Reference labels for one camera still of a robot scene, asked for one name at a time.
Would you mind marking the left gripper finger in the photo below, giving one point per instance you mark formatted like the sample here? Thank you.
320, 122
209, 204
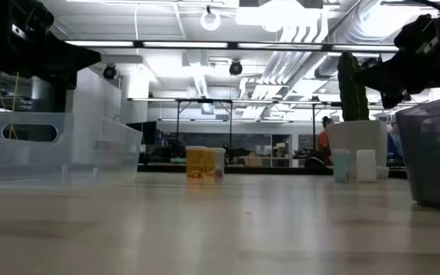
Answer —
71, 57

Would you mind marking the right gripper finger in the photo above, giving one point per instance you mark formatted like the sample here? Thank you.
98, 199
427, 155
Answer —
384, 76
392, 100

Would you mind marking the white medicine bottle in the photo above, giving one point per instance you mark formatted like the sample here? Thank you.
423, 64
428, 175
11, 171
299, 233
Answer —
366, 168

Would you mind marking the teal medicine bottle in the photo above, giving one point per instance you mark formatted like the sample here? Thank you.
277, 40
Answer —
341, 168

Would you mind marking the small clear bottle white cap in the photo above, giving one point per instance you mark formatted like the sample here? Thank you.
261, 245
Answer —
220, 166

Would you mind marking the grey translucent plastic bin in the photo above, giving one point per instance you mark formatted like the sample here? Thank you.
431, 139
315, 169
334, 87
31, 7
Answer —
434, 160

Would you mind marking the clear plastic bin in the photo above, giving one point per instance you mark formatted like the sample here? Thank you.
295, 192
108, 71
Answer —
90, 160

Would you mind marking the black ceiling spotlight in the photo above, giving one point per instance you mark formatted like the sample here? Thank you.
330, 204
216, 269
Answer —
371, 63

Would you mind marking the green columnar cactus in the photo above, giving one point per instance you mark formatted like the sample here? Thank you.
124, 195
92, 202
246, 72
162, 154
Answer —
351, 91

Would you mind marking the person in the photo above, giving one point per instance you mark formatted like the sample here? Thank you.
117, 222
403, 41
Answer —
395, 143
323, 142

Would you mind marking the white hexagonal plant pot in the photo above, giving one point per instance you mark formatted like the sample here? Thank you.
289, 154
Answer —
357, 133

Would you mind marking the black computer monitor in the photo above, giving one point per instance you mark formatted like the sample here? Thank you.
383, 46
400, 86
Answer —
143, 131

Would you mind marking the linear ceiling light strip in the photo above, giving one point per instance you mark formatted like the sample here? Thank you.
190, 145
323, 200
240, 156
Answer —
185, 44

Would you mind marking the black round ceiling camera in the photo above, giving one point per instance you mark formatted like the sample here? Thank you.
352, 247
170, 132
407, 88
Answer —
235, 68
109, 72

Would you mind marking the black background workstation frame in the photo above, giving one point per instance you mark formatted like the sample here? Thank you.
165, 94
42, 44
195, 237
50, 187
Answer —
230, 126
313, 130

